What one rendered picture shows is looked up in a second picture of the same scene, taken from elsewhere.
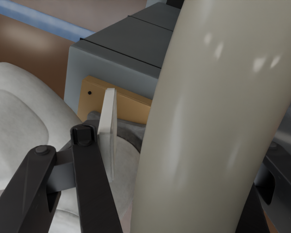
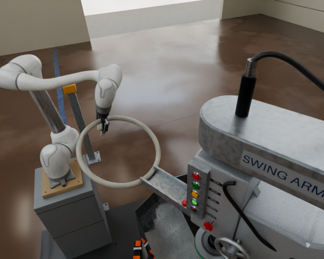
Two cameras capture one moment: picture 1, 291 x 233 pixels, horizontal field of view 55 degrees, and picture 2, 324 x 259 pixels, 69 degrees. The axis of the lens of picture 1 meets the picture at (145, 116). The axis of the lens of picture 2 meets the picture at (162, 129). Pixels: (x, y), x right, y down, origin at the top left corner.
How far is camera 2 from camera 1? 151 cm
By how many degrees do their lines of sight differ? 62
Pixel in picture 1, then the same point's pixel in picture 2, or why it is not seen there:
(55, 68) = not seen: hidden behind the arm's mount
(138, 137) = (69, 173)
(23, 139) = (69, 137)
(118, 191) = (61, 160)
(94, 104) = (72, 163)
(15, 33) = not seen: hidden behind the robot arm
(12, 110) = (74, 135)
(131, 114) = (74, 171)
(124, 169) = (65, 164)
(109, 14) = not seen: hidden behind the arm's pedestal
